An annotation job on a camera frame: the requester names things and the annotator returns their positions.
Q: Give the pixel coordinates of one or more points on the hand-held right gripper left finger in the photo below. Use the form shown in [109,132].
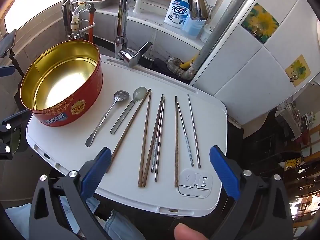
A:
[96,173]

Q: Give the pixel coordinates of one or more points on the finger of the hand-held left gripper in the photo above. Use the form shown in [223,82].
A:
[13,121]
[6,71]

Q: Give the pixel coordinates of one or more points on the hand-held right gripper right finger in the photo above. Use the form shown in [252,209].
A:
[225,175]

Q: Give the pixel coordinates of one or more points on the plain metal chopstick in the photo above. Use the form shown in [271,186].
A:
[193,131]
[157,165]

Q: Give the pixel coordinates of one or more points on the patterned metal chopstick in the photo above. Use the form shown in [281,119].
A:
[185,135]
[156,147]

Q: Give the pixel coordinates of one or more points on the round golden tin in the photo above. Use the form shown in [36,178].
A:
[62,80]

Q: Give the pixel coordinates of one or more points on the wooden chopstick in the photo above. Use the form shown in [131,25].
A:
[132,122]
[145,137]
[152,140]
[176,142]

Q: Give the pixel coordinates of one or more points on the steel spoon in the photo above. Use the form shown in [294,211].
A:
[121,96]

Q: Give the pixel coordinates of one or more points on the grey pipe elbow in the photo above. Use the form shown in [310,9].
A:
[175,63]

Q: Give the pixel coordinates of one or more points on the person's right hand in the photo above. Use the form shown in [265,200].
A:
[190,233]

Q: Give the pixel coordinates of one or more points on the black tripod stand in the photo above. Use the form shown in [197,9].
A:
[15,62]

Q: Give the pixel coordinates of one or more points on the phone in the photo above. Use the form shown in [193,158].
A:
[6,43]

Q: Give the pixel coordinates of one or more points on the person's leg in jeans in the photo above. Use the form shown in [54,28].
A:
[120,226]

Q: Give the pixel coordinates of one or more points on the yellow cartoon figure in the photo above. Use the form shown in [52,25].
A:
[292,165]

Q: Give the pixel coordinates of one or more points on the glass tap fitting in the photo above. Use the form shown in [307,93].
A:
[75,21]

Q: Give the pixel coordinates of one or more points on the orange pipe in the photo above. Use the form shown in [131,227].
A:
[91,25]

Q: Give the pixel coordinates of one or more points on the chrome kitchen faucet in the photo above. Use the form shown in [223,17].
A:
[122,17]

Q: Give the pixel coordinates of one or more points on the small sunflower hook sticker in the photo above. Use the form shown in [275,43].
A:
[298,67]

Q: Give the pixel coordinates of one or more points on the small white container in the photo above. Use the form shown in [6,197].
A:
[205,33]

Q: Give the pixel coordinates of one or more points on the white blue-capped bottle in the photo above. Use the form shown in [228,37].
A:
[191,28]

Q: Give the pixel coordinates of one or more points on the grey metal pipe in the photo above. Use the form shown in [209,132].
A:
[225,17]

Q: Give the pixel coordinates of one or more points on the large sunflower hook sticker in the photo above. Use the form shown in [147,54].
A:
[262,20]

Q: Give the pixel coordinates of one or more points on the white detergent bottle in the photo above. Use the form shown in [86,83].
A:
[176,12]

